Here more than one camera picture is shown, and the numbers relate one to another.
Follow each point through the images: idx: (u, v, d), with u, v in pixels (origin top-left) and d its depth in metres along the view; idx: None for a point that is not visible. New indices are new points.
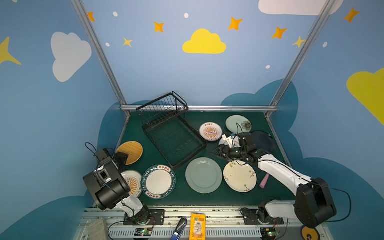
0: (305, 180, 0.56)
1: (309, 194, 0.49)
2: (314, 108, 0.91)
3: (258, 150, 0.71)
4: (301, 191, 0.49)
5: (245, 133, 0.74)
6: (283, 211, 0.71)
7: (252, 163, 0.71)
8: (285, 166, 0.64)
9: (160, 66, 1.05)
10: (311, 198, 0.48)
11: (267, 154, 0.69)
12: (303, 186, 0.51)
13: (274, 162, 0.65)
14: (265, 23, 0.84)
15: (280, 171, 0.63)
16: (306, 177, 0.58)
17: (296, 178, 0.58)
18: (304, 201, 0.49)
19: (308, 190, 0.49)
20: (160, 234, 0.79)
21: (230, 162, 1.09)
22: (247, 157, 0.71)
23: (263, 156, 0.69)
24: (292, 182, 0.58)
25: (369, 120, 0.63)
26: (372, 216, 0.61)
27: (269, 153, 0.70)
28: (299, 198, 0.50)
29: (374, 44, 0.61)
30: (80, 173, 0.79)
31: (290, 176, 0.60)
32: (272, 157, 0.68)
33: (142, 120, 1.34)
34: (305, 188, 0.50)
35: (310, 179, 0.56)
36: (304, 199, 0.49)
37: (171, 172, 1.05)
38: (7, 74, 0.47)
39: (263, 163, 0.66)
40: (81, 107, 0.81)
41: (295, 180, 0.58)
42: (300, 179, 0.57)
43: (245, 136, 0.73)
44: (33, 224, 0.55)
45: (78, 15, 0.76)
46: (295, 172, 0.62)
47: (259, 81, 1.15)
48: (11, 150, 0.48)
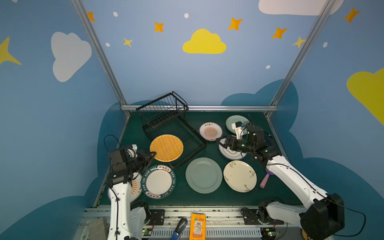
0: (320, 195, 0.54)
1: (324, 212, 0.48)
2: (314, 108, 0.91)
3: (268, 149, 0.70)
4: (315, 208, 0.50)
5: (256, 128, 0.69)
6: (286, 217, 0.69)
7: (259, 161, 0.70)
8: (299, 175, 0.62)
9: (160, 66, 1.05)
10: (324, 215, 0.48)
11: (279, 156, 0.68)
12: (318, 202, 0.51)
13: (287, 167, 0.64)
14: (265, 22, 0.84)
15: (293, 180, 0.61)
16: (321, 191, 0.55)
17: (310, 190, 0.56)
18: (317, 216, 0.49)
19: (324, 207, 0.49)
20: (160, 234, 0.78)
21: (230, 162, 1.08)
22: (255, 155, 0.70)
23: (274, 158, 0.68)
24: (305, 194, 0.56)
25: (369, 120, 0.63)
26: (371, 216, 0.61)
27: (280, 155, 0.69)
28: (312, 212, 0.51)
29: (375, 44, 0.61)
30: (80, 173, 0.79)
31: (303, 187, 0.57)
32: (285, 161, 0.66)
33: (142, 120, 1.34)
34: (320, 205, 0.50)
35: (326, 194, 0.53)
36: (317, 214, 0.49)
37: (171, 172, 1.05)
38: (6, 74, 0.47)
39: (275, 166, 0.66)
40: (82, 107, 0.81)
41: (309, 193, 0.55)
42: (315, 192, 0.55)
43: (255, 132, 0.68)
44: (32, 225, 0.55)
45: (79, 15, 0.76)
46: (309, 182, 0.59)
47: (259, 81, 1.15)
48: (10, 150, 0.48)
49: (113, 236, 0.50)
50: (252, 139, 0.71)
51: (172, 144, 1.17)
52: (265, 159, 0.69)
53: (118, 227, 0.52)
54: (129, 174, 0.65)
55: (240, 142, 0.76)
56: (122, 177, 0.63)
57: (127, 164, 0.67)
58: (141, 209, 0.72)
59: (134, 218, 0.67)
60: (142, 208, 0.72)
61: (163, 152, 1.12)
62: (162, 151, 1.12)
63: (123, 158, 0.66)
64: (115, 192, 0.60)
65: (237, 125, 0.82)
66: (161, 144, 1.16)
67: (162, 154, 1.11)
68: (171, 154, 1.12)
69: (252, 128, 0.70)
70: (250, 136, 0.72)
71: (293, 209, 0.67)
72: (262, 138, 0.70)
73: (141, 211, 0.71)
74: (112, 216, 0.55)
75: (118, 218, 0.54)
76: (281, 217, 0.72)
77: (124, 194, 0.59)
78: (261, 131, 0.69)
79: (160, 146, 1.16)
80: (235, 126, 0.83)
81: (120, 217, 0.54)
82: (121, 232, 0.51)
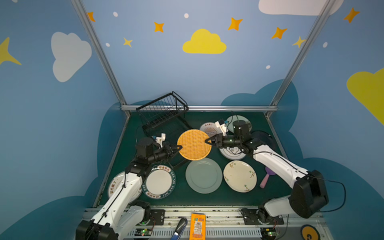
0: (302, 173, 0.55)
1: (307, 187, 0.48)
2: (314, 108, 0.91)
3: (253, 140, 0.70)
4: (298, 185, 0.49)
5: (241, 122, 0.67)
6: (282, 208, 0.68)
7: (246, 154, 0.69)
8: (281, 158, 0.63)
9: (161, 66, 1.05)
10: (307, 191, 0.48)
11: (263, 146, 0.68)
12: (300, 179, 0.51)
13: (270, 153, 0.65)
14: (265, 23, 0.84)
15: (276, 164, 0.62)
16: (303, 169, 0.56)
17: (292, 171, 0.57)
18: (301, 193, 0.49)
19: (306, 183, 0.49)
20: (160, 234, 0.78)
21: (230, 162, 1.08)
22: (242, 147, 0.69)
23: (258, 147, 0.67)
24: (289, 175, 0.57)
25: (369, 120, 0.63)
26: (370, 216, 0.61)
27: (264, 144, 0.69)
28: (296, 190, 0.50)
29: (375, 44, 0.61)
30: (79, 173, 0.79)
31: (286, 169, 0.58)
32: (268, 148, 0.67)
33: (142, 120, 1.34)
34: (302, 181, 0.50)
35: (307, 172, 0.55)
36: (300, 192, 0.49)
37: (171, 172, 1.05)
38: (7, 74, 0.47)
39: (259, 154, 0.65)
40: (82, 107, 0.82)
41: (292, 173, 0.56)
42: (297, 171, 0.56)
43: (241, 126, 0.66)
44: (33, 224, 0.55)
45: (78, 15, 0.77)
46: (292, 164, 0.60)
47: (259, 81, 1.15)
48: (11, 151, 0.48)
49: (100, 216, 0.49)
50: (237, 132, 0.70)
51: (203, 142, 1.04)
52: (251, 151, 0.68)
53: (108, 210, 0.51)
54: (145, 171, 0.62)
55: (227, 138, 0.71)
56: (138, 171, 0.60)
57: (151, 157, 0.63)
58: (141, 211, 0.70)
59: (130, 213, 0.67)
60: (142, 210, 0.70)
61: (190, 149, 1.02)
62: (189, 149, 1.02)
63: (147, 153, 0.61)
64: (123, 183, 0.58)
65: (221, 123, 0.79)
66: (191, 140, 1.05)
67: (188, 152, 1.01)
68: (198, 152, 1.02)
69: (237, 122, 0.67)
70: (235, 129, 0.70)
71: (285, 198, 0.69)
72: (247, 130, 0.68)
73: (139, 213, 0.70)
74: (110, 197, 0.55)
75: (112, 199, 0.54)
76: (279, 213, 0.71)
77: (131, 185, 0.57)
78: (246, 124, 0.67)
79: (189, 142, 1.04)
80: (218, 124, 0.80)
81: (114, 203, 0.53)
82: (107, 216, 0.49)
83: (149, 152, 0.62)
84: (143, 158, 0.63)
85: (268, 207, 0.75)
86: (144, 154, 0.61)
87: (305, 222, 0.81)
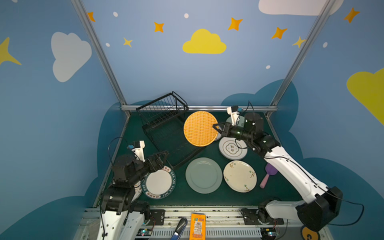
0: (321, 190, 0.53)
1: (325, 207, 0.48)
2: (314, 108, 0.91)
3: (266, 139, 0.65)
4: (317, 204, 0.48)
5: (256, 116, 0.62)
6: (285, 213, 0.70)
7: (256, 152, 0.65)
8: (299, 167, 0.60)
9: (161, 66, 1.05)
10: (325, 211, 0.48)
11: (278, 148, 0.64)
12: (319, 197, 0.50)
13: (287, 160, 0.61)
14: (264, 23, 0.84)
15: (294, 174, 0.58)
16: (322, 185, 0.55)
17: (311, 185, 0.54)
18: (316, 211, 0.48)
19: (325, 202, 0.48)
20: (160, 234, 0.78)
21: (230, 162, 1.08)
22: (253, 145, 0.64)
23: (273, 149, 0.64)
24: (306, 189, 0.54)
25: (369, 120, 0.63)
26: (370, 216, 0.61)
27: (280, 147, 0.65)
28: (311, 206, 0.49)
29: (375, 44, 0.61)
30: (79, 173, 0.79)
31: (304, 182, 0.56)
32: (285, 153, 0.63)
33: (142, 120, 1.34)
34: (321, 200, 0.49)
35: (327, 189, 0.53)
36: (318, 210, 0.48)
37: (171, 172, 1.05)
38: (7, 74, 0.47)
39: (275, 159, 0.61)
40: (82, 107, 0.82)
41: (311, 188, 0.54)
42: (316, 187, 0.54)
43: (254, 121, 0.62)
44: (32, 225, 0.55)
45: (78, 15, 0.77)
46: (309, 175, 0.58)
47: (259, 81, 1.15)
48: (11, 150, 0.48)
49: None
50: (249, 128, 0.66)
51: (210, 128, 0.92)
52: (264, 151, 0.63)
53: None
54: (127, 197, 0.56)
55: (235, 130, 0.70)
56: (120, 198, 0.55)
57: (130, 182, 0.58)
58: (139, 218, 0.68)
59: (128, 229, 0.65)
60: (139, 217, 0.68)
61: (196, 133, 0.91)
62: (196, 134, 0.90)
63: (127, 175, 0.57)
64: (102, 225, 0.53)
65: (234, 111, 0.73)
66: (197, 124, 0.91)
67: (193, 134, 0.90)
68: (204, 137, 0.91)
69: (252, 116, 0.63)
70: (247, 124, 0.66)
71: (290, 204, 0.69)
72: (260, 127, 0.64)
73: (139, 220, 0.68)
74: None
75: None
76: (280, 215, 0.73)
77: (112, 228, 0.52)
78: (261, 120, 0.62)
79: (195, 126, 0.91)
80: (230, 111, 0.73)
81: None
82: None
83: (128, 174, 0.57)
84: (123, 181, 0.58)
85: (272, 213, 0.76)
86: (124, 177, 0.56)
87: None
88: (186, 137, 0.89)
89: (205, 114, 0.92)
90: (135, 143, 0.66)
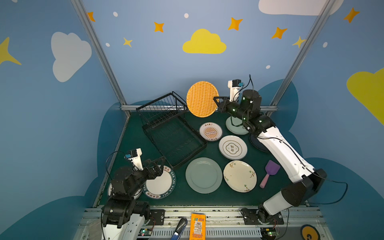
0: (309, 171, 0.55)
1: (309, 186, 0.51)
2: (314, 108, 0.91)
3: (263, 119, 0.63)
4: (303, 184, 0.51)
5: (254, 95, 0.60)
6: (278, 202, 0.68)
7: (251, 132, 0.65)
8: (290, 149, 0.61)
9: (161, 66, 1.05)
10: (309, 189, 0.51)
11: (273, 129, 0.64)
12: (306, 178, 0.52)
13: (280, 141, 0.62)
14: (264, 23, 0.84)
15: (285, 155, 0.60)
16: (309, 167, 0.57)
17: (299, 166, 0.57)
18: (301, 190, 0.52)
19: (310, 183, 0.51)
20: (160, 234, 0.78)
21: (230, 162, 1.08)
22: (249, 124, 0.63)
23: (268, 130, 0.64)
24: (294, 170, 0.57)
25: (369, 120, 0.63)
26: (370, 216, 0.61)
27: (274, 127, 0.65)
28: (297, 185, 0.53)
29: (375, 44, 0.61)
30: (79, 173, 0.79)
31: (294, 163, 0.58)
32: (279, 135, 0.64)
33: (142, 120, 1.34)
34: (307, 180, 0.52)
35: (313, 170, 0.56)
36: (302, 189, 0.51)
37: (171, 172, 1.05)
38: (7, 74, 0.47)
39: (269, 140, 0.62)
40: (82, 107, 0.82)
41: (299, 169, 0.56)
42: (304, 168, 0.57)
43: (252, 100, 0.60)
44: (32, 224, 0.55)
45: (78, 15, 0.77)
46: (299, 157, 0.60)
47: (259, 81, 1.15)
48: (11, 150, 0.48)
49: None
50: (246, 106, 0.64)
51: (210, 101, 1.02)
52: (259, 130, 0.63)
53: None
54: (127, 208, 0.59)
55: (231, 106, 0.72)
56: (121, 210, 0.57)
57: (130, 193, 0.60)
58: (139, 221, 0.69)
59: (128, 233, 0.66)
60: (139, 221, 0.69)
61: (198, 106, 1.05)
62: (196, 104, 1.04)
63: (126, 187, 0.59)
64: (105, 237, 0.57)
65: (234, 85, 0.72)
66: (199, 93, 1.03)
67: (195, 107, 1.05)
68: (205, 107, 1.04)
69: (249, 94, 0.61)
70: (245, 102, 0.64)
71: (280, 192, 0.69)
72: (257, 106, 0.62)
73: (138, 223, 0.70)
74: None
75: None
76: (276, 208, 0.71)
77: None
78: (259, 98, 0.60)
79: (198, 95, 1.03)
80: (231, 85, 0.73)
81: None
82: None
83: (127, 187, 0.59)
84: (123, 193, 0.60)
85: (268, 207, 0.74)
86: (123, 190, 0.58)
87: (305, 222, 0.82)
88: (187, 104, 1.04)
89: (209, 85, 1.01)
90: (133, 152, 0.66)
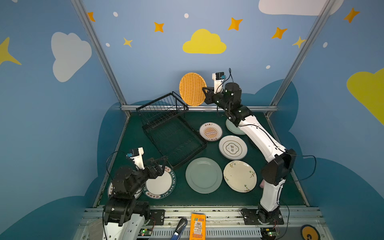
0: (281, 150, 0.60)
1: (281, 164, 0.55)
2: (314, 109, 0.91)
3: (242, 109, 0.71)
4: (275, 162, 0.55)
5: (235, 88, 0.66)
6: (267, 192, 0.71)
7: (232, 121, 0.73)
8: (265, 133, 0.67)
9: (161, 66, 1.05)
10: (280, 167, 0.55)
11: (251, 118, 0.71)
12: (278, 157, 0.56)
13: (256, 127, 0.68)
14: (264, 23, 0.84)
15: (260, 138, 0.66)
16: (282, 147, 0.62)
17: (272, 147, 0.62)
18: (274, 168, 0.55)
19: (281, 160, 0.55)
20: (160, 234, 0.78)
21: (230, 162, 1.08)
22: (230, 114, 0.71)
23: (246, 118, 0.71)
24: (268, 151, 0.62)
25: (369, 120, 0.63)
26: (370, 216, 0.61)
27: (252, 116, 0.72)
28: (271, 164, 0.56)
29: (375, 44, 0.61)
30: (79, 173, 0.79)
31: (268, 144, 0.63)
32: (256, 122, 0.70)
33: (142, 120, 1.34)
34: (278, 158, 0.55)
35: (285, 149, 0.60)
36: (275, 167, 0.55)
37: (171, 172, 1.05)
38: (7, 74, 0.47)
39: (247, 127, 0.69)
40: (82, 107, 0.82)
41: (272, 149, 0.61)
42: (277, 148, 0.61)
43: (233, 92, 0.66)
44: (32, 224, 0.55)
45: (79, 15, 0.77)
46: (273, 140, 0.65)
47: (259, 81, 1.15)
48: (11, 151, 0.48)
49: None
50: (228, 98, 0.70)
51: (200, 93, 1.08)
52: (238, 120, 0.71)
53: None
54: (128, 207, 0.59)
55: (216, 98, 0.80)
56: (122, 209, 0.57)
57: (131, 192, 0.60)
58: (139, 221, 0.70)
59: (128, 232, 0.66)
60: (139, 221, 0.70)
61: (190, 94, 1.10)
62: (188, 93, 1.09)
63: (127, 187, 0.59)
64: (107, 235, 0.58)
65: (218, 78, 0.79)
66: (191, 84, 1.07)
67: (188, 94, 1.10)
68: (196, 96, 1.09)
69: (231, 88, 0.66)
70: (227, 94, 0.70)
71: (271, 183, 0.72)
72: (238, 98, 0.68)
73: (138, 222, 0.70)
74: None
75: None
76: (267, 198, 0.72)
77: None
78: (239, 91, 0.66)
79: (189, 85, 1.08)
80: (214, 77, 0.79)
81: None
82: None
83: (128, 186, 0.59)
84: (124, 192, 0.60)
85: (263, 203, 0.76)
86: (124, 190, 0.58)
87: (305, 222, 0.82)
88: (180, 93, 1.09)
89: (199, 77, 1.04)
90: (134, 151, 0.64)
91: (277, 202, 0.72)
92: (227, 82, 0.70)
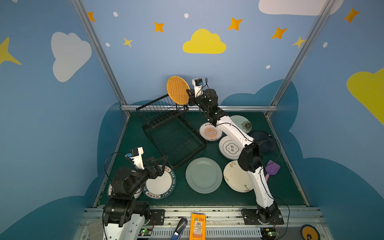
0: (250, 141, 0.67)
1: (250, 151, 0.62)
2: (314, 109, 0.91)
3: (218, 112, 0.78)
4: (245, 150, 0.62)
5: (212, 94, 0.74)
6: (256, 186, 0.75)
7: (211, 123, 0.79)
8: (237, 128, 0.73)
9: (161, 67, 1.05)
10: (250, 153, 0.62)
11: (225, 117, 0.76)
12: (247, 145, 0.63)
13: (230, 124, 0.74)
14: (264, 23, 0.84)
15: (232, 133, 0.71)
16: (250, 138, 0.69)
17: (243, 139, 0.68)
18: (245, 155, 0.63)
19: (250, 149, 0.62)
20: (160, 234, 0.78)
21: (230, 162, 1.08)
22: (208, 117, 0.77)
23: (221, 118, 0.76)
24: (240, 143, 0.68)
25: (370, 120, 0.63)
26: (370, 216, 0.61)
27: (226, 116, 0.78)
28: (242, 153, 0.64)
29: (375, 44, 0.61)
30: (79, 172, 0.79)
31: (239, 137, 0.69)
32: (229, 119, 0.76)
33: (142, 120, 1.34)
34: (247, 147, 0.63)
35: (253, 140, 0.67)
36: (245, 154, 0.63)
37: (171, 172, 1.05)
38: (7, 74, 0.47)
39: (221, 125, 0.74)
40: (82, 107, 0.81)
41: (242, 141, 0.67)
42: (246, 139, 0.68)
43: (211, 98, 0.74)
44: (32, 225, 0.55)
45: (78, 15, 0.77)
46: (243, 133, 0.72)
47: (259, 81, 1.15)
48: (11, 151, 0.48)
49: None
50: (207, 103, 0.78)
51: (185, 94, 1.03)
52: (215, 121, 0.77)
53: None
54: (128, 208, 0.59)
55: (197, 102, 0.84)
56: (122, 209, 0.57)
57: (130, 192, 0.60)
58: (139, 221, 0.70)
59: (129, 233, 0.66)
60: (139, 221, 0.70)
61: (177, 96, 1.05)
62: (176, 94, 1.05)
63: (126, 187, 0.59)
64: (107, 236, 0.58)
65: (197, 84, 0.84)
66: (176, 87, 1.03)
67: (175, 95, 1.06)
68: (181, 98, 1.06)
69: (209, 94, 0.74)
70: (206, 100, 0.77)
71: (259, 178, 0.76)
72: (215, 103, 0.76)
73: (138, 222, 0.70)
74: None
75: None
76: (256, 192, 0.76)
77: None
78: (216, 97, 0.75)
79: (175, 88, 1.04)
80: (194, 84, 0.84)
81: None
82: None
83: (127, 187, 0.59)
84: (123, 193, 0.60)
85: (258, 201, 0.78)
86: (123, 190, 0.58)
87: (305, 222, 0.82)
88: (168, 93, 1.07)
89: (182, 80, 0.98)
90: (134, 151, 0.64)
91: (269, 196, 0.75)
92: (206, 89, 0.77)
